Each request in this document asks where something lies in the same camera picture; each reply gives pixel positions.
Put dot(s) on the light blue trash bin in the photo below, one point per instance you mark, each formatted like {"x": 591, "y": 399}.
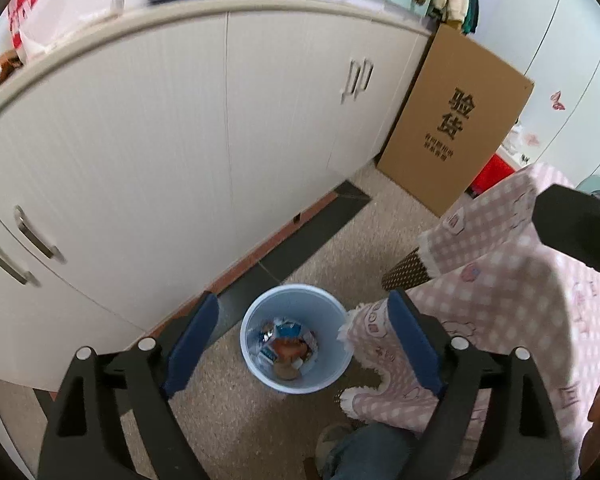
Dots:
{"x": 318, "y": 311}

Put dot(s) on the blue jeans leg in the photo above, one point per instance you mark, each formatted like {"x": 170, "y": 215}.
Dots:
{"x": 374, "y": 451}

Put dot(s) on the brown cardboard box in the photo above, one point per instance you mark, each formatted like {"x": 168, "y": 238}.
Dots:
{"x": 464, "y": 102}

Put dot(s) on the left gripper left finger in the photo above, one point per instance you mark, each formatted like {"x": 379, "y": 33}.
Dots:
{"x": 84, "y": 438}

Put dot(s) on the trash in bin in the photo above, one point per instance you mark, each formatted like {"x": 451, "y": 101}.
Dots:
{"x": 284, "y": 347}

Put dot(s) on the pink checkered tablecloth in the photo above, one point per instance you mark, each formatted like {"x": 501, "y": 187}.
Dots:
{"x": 493, "y": 283}

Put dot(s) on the red storage box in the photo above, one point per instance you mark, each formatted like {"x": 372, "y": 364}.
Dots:
{"x": 496, "y": 169}

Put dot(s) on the small toy on cabinet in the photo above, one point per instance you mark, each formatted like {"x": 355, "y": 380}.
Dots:
{"x": 9, "y": 63}

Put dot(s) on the white long cabinet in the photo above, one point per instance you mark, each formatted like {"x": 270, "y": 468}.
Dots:
{"x": 141, "y": 161}

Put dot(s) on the white bag on box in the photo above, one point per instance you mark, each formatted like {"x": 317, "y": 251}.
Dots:
{"x": 514, "y": 144}

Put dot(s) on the grey shoe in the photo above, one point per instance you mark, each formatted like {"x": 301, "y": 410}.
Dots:
{"x": 328, "y": 440}

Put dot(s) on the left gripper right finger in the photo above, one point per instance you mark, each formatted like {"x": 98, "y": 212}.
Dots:
{"x": 520, "y": 437}

